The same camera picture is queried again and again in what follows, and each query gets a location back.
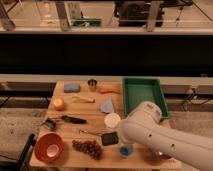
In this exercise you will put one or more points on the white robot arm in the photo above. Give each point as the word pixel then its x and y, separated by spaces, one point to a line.
pixel 142 126

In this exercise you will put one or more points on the small metal cup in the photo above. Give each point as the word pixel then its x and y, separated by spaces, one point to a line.
pixel 92 84

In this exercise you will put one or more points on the blue plastic cup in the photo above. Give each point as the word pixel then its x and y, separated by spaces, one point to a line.
pixel 125 150

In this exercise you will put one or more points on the orange carrot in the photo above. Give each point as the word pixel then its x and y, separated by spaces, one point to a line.
pixel 104 90

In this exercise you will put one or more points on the light blue cloth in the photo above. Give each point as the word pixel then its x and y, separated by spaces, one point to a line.
pixel 107 106

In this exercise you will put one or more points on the green plastic tray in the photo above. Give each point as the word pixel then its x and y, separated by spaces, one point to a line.
pixel 137 90

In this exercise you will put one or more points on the yellow banana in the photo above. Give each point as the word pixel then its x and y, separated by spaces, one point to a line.
pixel 82 100

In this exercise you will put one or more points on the blue sponge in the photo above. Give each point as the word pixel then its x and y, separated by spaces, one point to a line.
pixel 71 87

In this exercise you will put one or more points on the orange fruit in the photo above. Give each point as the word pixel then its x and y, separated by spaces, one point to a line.
pixel 59 104

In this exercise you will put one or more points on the bunch of dark grapes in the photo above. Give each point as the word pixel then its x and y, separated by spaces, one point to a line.
pixel 91 148

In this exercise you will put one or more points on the black binder clip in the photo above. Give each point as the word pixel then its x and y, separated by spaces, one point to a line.
pixel 50 124

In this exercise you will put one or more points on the orange bowl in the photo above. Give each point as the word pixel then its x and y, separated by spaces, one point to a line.
pixel 48 147

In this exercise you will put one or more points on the purple bowl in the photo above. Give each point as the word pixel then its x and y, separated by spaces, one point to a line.
pixel 161 155

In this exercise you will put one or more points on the black handled knife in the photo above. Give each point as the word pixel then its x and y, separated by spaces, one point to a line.
pixel 73 120

